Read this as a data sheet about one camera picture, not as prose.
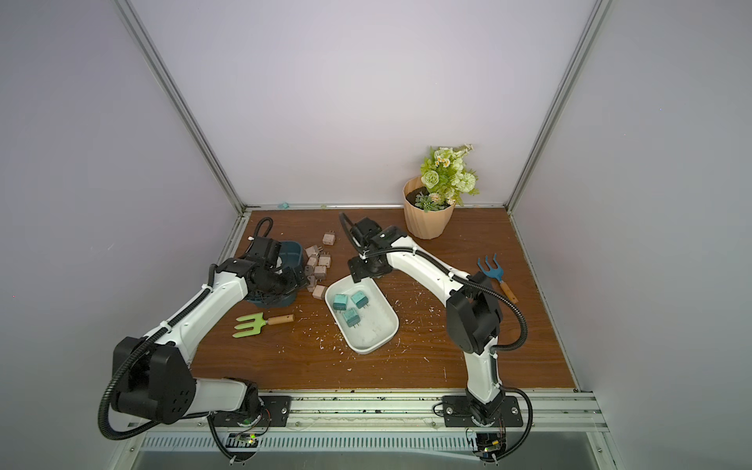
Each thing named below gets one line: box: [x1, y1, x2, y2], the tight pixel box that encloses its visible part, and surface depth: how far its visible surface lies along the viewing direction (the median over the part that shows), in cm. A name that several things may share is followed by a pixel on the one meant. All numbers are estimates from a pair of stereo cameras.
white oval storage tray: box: [325, 276, 401, 355], surface depth 91 cm
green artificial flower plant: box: [414, 142, 480, 213], surface depth 94 cm
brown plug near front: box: [311, 284, 327, 301], surface depth 95 cm
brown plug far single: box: [322, 230, 336, 246], surface depth 111 cm
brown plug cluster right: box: [318, 251, 331, 269], surface depth 104 cm
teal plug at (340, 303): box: [332, 293, 348, 313], surface depth 94 cm
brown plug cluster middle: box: [313, 265, 328, 282], surface depth 101 cm
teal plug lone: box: [350, 290, 370, 310], surface depth 94 cm
